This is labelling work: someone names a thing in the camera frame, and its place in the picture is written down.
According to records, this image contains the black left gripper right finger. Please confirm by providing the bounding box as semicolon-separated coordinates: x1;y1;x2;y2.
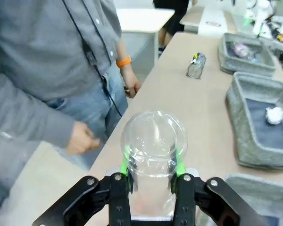
171;150;267;226

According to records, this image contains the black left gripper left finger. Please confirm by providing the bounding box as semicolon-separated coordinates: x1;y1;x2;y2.
33;145;134;226

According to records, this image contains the clear plastic cup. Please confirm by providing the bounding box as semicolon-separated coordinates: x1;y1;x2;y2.
121;110;188;216

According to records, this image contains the white paper ball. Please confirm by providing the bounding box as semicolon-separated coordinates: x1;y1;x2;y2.
265;106;283;125

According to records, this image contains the crushed black soda can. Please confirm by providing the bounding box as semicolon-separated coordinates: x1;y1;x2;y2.
185;53;207;80

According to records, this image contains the crushed clear plastic bottle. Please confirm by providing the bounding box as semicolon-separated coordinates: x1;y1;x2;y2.
232;41;260;62

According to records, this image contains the person's right forearm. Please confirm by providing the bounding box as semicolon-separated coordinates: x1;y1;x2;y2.
0;75;77;153

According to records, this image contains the person's left forearm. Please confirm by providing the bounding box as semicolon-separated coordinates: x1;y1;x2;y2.
115;35;133;62

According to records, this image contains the person's right hand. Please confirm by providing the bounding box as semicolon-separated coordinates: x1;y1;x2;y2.
66;121;101;155

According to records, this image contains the person's left hand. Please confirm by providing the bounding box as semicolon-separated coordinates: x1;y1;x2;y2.
121;67;142;99

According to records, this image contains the grey fabric basket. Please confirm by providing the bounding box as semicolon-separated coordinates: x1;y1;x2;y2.
225;72;283;170
225;173;283;226
218;32;278;76

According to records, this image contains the orange wrist watch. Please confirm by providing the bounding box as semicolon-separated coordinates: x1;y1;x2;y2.
116;56;133;69

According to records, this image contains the person in grey shirt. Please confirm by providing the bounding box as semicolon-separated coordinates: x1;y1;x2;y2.
0;0;143;198

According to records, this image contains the white panel with target logo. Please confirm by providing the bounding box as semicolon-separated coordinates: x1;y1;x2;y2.
198;9;238;36

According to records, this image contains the white table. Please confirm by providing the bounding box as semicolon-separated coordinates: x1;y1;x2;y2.
115;8;175;65

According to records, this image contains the person in black shirt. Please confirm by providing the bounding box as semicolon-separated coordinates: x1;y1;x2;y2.
152;0;199;54

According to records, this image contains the thin black microphone wire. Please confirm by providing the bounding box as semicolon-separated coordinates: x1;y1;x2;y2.
62;0;124;118

